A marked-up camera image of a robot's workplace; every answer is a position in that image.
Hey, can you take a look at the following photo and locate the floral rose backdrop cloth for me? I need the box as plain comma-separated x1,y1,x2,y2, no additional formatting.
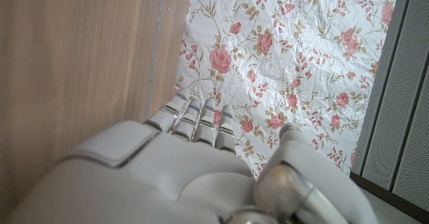
174,0,402,178

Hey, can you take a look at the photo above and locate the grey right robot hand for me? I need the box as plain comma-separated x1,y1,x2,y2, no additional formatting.
5,87,379,224

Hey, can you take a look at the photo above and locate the grey perforated panel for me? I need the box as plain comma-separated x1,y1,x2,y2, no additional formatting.
350,0,429,215

